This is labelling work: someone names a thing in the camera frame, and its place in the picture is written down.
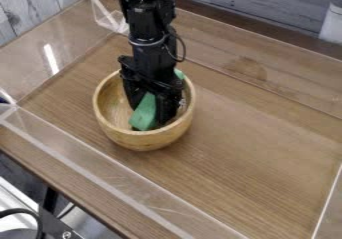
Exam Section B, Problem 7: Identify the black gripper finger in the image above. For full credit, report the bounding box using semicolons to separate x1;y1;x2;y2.
121;74;147;109
155;89;182;126

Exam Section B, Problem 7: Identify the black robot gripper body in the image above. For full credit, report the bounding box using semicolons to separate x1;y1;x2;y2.
118;39;184;93

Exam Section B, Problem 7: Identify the green rectangular block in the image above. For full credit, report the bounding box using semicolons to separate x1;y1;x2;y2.
129;69;186;131

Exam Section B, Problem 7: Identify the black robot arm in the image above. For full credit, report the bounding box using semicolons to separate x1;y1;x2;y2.
117;0;185;131

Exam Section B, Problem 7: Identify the light brown wooden bowl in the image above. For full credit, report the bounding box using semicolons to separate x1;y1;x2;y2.
93;71;197;152

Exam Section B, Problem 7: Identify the black metal table leg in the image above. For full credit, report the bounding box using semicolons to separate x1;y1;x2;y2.
42;187;59;214

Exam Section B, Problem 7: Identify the white cylindrical container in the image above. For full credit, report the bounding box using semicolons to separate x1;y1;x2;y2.
320;0;342;45

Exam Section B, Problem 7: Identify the clear acrylic corner bracket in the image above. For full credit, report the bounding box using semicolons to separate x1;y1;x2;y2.
91;0;130;35

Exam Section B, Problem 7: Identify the clear acrylic tray wall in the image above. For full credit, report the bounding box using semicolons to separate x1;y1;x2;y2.
0;87;342;239

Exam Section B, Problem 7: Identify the black cable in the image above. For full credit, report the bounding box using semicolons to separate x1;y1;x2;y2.
0;208;46;239

